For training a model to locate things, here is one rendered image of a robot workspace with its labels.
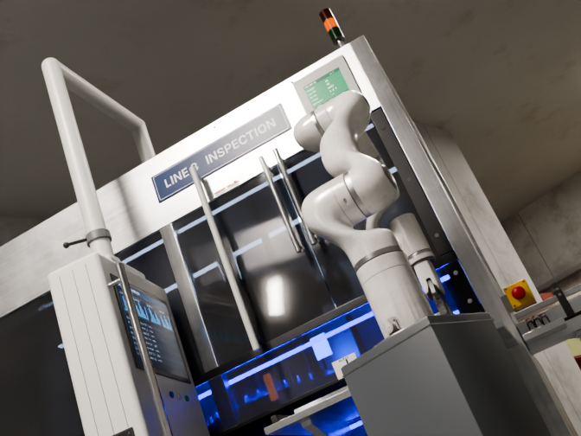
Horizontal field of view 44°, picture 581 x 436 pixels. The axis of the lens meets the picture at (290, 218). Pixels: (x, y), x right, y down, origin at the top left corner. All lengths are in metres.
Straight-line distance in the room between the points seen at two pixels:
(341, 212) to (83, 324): 0.91
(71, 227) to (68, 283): 0.81
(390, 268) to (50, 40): 3.07
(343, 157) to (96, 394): 0.97
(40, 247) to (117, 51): 1.70
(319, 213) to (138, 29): 2.88
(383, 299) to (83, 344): 0.98
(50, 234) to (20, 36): 1.47
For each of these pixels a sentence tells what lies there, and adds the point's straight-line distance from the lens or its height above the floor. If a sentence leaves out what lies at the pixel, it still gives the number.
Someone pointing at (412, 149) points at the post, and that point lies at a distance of 2.49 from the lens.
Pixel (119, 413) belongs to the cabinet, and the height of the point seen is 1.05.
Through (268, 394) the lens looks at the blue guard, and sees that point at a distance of 2.48.
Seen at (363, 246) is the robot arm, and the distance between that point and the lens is 1.59.
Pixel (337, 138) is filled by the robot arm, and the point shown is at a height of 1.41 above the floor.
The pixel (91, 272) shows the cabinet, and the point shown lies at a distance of 2.23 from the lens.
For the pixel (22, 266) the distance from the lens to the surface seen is 3.17.
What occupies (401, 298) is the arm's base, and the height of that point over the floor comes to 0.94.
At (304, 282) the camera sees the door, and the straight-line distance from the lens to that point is 2.48.
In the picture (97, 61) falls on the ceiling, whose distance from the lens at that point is 4.50.
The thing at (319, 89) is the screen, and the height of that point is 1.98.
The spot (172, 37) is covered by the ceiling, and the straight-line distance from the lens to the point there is 4.49.
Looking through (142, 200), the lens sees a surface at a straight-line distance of 2.88.
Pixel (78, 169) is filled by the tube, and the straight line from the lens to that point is 2.67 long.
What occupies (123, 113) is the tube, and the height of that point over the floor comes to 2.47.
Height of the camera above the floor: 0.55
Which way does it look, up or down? 24 degrees up
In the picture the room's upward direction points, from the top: 22 degrees counter-clockwise
